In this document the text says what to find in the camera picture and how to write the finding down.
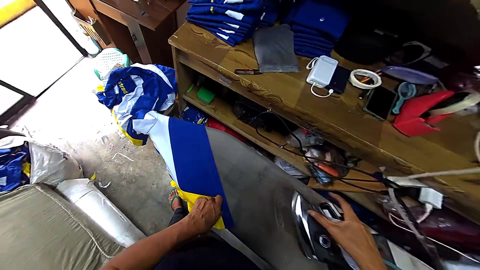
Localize stack of folded blue garments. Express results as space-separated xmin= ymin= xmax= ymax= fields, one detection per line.
xmin=186 ymin=0 xmax=281 ymax=47
xmin=282 ymin=0 xmax=352 ymax=59

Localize blue packaged garment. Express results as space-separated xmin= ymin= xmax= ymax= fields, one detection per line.
xmin=180 ymin=105 xmax=208 ymax=125

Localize red cloth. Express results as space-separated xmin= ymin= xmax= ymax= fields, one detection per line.
xmin=206 ymin=118 xmax=249 ymax=144

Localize person's left forearm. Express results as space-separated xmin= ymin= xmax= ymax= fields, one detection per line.
xmin=100 ymin=219 xmax=199 ymax=270

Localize orange plastic object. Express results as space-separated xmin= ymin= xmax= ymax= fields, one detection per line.
xmin=316 ymin=161 xmax=340 ymax=177

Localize person's legs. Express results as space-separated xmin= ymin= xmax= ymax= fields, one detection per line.
xmin=168 ymin=188 xmax=189 ymax=228

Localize heap of blue white clothes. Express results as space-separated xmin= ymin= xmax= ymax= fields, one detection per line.
xmin=96 ymin=62 xmax=178 ymax=146

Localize blue white yellow garment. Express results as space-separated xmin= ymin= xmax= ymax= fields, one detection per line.
xmin=133 ymin=110 xmax=234 ymax=230

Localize short white charging cable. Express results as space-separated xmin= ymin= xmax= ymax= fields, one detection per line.
xmin=310 ymin=83 xmax=334 ymax=98

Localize white power adapter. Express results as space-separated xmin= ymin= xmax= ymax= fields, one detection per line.
xmin=418 ymin=186 xmax=444 ymax=210

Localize grey cloth piece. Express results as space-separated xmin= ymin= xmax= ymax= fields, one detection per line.
xmin=253 ymin=24 xmax=300 ymax=73

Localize black power cable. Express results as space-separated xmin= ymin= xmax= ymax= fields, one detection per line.
xmin=255 ymin=108 xmax=389 ymax=194

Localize black silver clothes iron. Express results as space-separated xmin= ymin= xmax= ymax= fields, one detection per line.
xmin=291 ymin=190 xmax=354 ymax=270

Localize red folded pouch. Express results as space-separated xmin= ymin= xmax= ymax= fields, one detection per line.
xmin=393 ymin=90 xmax=455 ymax=137

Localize thin white cable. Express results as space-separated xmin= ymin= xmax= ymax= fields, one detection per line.
xmin=388 ymin=203 xmax=480 ymax=264

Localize clear plastic bag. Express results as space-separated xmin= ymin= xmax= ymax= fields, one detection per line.
xmin=286 ymin=127 xmax=325 ymax=148

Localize light blue plastic tool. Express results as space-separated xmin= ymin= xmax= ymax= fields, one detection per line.
xmin=391 ymin=82 xmax=417 ymax=115

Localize grey ironing board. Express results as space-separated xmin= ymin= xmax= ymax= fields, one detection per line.
xmin=205 ymin=125 xmax=331 ymax=270

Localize white power bank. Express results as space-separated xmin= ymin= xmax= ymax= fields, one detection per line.
xmin=306 ymin=55 xmax=338 ymax=89

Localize dark blue flat case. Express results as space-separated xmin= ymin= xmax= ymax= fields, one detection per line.
xmin=325 ymin=65 xmax=350 ymax=95

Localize black smartphone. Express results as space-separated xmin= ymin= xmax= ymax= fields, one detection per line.
xmin=362 ymin=86 xmax=398 ymax=121

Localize khaki fabric bundle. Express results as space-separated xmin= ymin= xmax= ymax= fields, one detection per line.
xmin=0 ymin=183 xmax=125 ymax=270

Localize person's right hand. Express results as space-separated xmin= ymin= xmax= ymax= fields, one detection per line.
xmin=308 ymin=192 xmax=380 ymax=265

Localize white sack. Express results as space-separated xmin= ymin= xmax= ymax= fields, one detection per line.
xmin=0 ymin=136 xmax=84 ymax=187

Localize small black bag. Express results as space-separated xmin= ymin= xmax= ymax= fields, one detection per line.
xmin=232 ymin=100 xmax=260 ymax=125

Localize wooden shelf table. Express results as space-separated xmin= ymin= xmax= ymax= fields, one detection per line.
xmin=168 ymin=20 xmax=480 ymax=222

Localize black metal door frame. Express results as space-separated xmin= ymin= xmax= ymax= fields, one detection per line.
xmin=0 ymin=0 xmax=89 ymax=125

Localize person's left hand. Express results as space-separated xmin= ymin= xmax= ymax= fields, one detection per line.
xmin=188 ymin=194 xmax=223 ymax=236

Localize person's right forearm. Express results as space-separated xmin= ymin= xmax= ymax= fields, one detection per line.
xmin=360 ymin=256 xmax=389 ymax=270

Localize mint green plastic stool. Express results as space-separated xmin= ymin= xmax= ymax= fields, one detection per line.
xmin=93 ymin=47 xmax=132 ymax=80

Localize thick white cord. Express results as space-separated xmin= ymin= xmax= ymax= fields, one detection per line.
xmin=407 ymin=167 xmax=480 ymax=179

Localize cream strap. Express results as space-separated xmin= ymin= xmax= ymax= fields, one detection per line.
xmin=429 ymin=92 xmax=480 ymax=116

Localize bright green plastic box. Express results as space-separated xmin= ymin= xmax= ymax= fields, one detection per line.
xmin=197 ymin=87 xmax=216 ymax=104

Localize person's body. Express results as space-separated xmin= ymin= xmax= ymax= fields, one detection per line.
xmin=153 ymin=232 xmax=261 ymax=270

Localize pile of blue yellow clothes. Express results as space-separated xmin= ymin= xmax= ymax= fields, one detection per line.
xmin=0 ymin=142 xmax=31 ymax=193

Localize white tape roll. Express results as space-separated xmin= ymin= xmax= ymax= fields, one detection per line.
xmin=349 ymin=69 xmax=382 ymax=90

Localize purple oblong case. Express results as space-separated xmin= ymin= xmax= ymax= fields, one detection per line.
xmin=380 ymin=66 xmax=439 ymax=85

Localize brown wooden desk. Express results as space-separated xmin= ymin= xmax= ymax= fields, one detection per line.
xmin=68 ymin=0 xmax=191 ymax=65

